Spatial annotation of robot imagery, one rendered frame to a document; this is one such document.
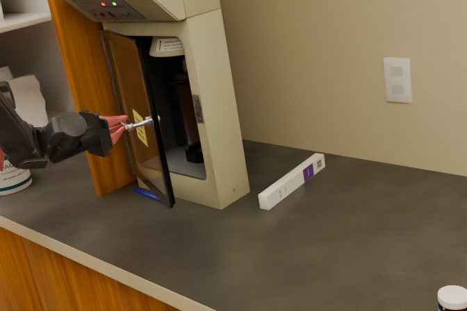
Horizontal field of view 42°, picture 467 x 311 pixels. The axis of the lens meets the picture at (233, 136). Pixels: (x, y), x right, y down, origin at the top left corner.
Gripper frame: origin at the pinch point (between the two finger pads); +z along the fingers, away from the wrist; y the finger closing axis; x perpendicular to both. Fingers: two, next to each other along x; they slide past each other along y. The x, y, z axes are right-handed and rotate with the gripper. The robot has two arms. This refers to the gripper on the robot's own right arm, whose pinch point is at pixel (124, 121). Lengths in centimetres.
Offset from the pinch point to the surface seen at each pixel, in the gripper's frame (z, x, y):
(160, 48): 14.4, -0.4, 13.7
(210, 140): 13.2, -13.5, -7.8
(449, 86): 56, -52, -4
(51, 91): 54, 131, -19
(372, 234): 19, -52, -26
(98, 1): 3.7, 5.4, 27.0
